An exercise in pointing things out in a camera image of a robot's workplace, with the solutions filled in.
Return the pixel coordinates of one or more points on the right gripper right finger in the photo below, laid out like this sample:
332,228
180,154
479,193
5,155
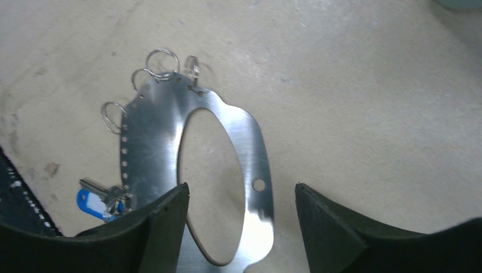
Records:
339,239

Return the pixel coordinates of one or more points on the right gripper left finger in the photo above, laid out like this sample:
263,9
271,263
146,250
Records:
144,240

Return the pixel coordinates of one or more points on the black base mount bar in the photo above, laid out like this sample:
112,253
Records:
19,206

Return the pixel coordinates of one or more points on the silver key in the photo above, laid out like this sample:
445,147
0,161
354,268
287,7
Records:
116,198

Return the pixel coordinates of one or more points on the blue key tag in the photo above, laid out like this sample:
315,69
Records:
91,204

